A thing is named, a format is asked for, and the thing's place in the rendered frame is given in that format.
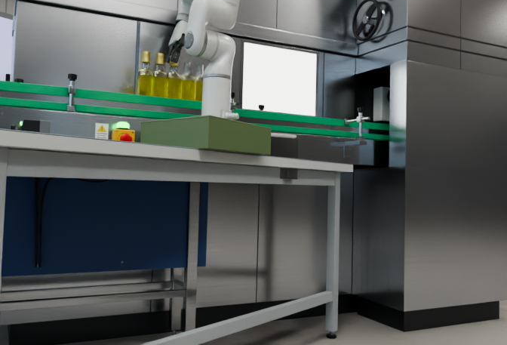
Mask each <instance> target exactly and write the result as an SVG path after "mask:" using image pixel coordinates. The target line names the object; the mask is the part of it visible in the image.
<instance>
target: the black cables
mask: <svg viewBox="0 0 507 345"><path fill-rule="evenodd" d="M54 178H55V177H50V178H49V179H48V181H47V182H46V184H45V187H44V190H43V193H42V196H41V184H40V177H35V267H37V261H38V267H41V216H42V209H43V202H44V197H45V191H46V189H47V185H48V183H49V182H50V181H51V180H52V179H54ZM73 179H75V180H80V181H84V182H89V183H102V182H106V181H108V180H109V179H105V180H85V179H81V178H73ZM38 210H39V224H38ZM38 225H39V249H38Z"/></svg>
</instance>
